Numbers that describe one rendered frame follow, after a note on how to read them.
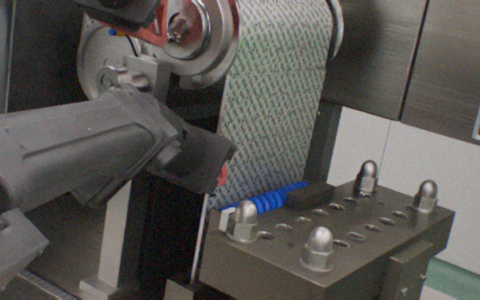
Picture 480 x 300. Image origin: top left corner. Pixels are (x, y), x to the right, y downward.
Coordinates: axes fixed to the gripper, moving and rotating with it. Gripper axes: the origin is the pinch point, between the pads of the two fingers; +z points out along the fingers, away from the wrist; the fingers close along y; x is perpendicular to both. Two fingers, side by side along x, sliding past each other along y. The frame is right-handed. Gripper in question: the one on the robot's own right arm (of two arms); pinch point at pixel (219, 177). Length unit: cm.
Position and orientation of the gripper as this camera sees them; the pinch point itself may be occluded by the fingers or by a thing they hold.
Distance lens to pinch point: 90.7
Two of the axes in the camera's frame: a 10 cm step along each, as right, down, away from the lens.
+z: 4.1, 3.4, 8.4
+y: 8.0, 3.1, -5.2
